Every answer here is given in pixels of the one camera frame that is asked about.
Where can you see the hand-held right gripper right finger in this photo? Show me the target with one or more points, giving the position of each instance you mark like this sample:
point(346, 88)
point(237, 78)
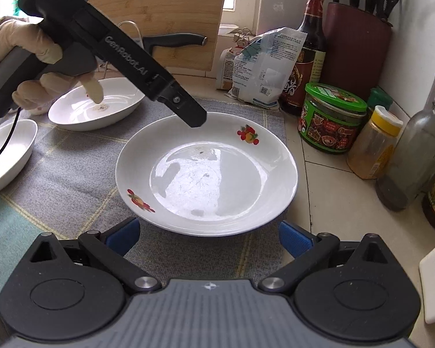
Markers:
point(293, 239)

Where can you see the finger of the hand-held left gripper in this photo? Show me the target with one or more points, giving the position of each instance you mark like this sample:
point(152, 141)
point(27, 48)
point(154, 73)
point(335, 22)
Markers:
point(188, 110)

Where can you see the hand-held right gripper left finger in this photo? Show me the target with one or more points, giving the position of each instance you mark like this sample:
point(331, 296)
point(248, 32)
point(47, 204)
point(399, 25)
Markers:
point(125, 235)

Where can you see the white fruit print plate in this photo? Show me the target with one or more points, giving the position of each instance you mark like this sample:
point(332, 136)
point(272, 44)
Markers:
point(203, 188)
point(18, 145)

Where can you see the white plate brown stain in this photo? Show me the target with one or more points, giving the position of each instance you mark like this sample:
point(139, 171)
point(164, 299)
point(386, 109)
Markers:
point(79, 116)

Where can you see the person's left hand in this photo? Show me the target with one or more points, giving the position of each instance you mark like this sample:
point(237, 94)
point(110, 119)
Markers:
point(32, 40)

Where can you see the red white packet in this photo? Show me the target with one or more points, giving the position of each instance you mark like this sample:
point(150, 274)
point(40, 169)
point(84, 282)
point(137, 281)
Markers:
point(226, 69)

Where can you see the grey checked mat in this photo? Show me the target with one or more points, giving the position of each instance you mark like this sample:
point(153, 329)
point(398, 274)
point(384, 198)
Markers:
point(76, 174)

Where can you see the white blue salt bag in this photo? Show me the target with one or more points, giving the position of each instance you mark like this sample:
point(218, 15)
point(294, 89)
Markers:
point(264, 69)

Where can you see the teal binder clip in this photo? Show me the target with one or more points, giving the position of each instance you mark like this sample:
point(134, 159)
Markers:
point(253, 50)

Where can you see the silver binder clip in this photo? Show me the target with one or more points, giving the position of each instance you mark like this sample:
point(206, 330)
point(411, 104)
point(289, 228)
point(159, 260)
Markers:
point(241, 35)

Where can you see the wooden cutting board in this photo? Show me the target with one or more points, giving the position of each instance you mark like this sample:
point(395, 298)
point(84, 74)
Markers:
point(174, 3)

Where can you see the yellow lid spice jar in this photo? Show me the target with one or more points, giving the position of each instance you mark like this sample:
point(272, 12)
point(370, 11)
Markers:
point(373, 148)

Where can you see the green lid sauce jar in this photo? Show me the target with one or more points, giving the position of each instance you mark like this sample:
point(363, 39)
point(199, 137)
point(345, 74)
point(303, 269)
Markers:
point(330, 123)

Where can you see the dark soy sauce bottle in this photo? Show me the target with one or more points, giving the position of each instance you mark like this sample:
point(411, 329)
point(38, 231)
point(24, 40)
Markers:
point(311, 36)

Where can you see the clear glass bottle red cap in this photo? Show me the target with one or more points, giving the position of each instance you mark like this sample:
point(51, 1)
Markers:
point(409, 152)

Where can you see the small green cap jar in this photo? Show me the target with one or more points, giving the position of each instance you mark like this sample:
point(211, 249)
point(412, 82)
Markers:
point(379, 99)

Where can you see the dark red knife block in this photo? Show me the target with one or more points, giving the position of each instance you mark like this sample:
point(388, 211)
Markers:
point(355, 54)

